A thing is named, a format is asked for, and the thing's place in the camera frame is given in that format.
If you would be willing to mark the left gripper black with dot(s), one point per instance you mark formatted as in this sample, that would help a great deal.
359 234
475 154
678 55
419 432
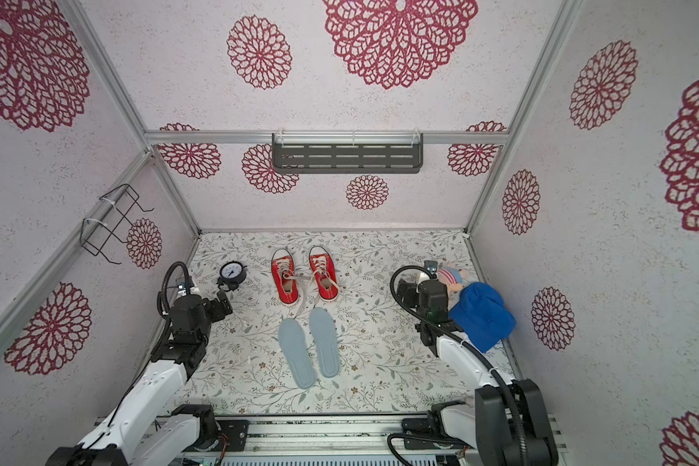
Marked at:
218 312

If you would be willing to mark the red canvas sneaker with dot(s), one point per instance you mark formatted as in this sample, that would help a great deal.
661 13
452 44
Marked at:
283 273
324 273

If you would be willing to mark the light blue insole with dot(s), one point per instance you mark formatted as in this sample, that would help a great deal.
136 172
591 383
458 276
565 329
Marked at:
292 341
323 330

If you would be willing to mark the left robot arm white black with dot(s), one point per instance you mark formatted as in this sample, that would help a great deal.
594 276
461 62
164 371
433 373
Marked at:
122 439

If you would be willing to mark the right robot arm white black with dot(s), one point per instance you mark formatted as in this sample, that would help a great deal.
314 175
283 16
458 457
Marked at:
506 422

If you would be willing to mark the plush doll head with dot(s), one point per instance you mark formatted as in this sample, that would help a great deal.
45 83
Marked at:
452 279

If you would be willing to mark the blue cap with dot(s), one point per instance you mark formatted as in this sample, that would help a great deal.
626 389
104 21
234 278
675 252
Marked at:
481 313

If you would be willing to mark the black pressure gauge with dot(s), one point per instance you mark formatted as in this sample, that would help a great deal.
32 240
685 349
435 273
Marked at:
231 275

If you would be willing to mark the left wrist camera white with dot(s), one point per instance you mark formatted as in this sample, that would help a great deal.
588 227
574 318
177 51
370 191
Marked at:
187 288

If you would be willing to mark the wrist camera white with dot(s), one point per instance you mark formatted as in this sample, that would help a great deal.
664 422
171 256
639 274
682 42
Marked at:
431 269
187 288

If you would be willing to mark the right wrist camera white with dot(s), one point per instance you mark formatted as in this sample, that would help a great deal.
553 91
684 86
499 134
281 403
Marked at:
431 269

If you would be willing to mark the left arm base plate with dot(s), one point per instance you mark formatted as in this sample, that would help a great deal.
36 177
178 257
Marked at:
232 435

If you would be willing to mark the black wire wall rack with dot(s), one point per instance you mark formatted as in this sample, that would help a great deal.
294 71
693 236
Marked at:
98 230

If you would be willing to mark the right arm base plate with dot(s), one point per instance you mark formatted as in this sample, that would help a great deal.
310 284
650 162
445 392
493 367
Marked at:
420 428

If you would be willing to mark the aluminium front rail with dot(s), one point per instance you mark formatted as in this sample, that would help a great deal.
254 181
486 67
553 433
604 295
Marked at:
285 435

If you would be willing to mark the grey wall shelf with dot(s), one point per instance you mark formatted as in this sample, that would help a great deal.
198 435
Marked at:
308 155

